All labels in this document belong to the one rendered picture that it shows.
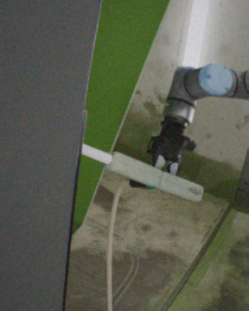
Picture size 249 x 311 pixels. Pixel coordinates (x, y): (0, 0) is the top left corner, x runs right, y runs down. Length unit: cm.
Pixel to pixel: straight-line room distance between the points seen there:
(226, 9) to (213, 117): 79
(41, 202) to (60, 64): 6
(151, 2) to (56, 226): 122
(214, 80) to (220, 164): 194
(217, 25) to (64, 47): 279
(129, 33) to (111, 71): 15
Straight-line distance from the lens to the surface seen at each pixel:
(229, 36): 292
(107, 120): 148
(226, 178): 310
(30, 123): 16
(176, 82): 128
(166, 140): 122
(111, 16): 143
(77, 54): 18
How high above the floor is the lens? 134
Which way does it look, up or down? 20 degrees down
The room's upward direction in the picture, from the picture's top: 10 degrees clockwise
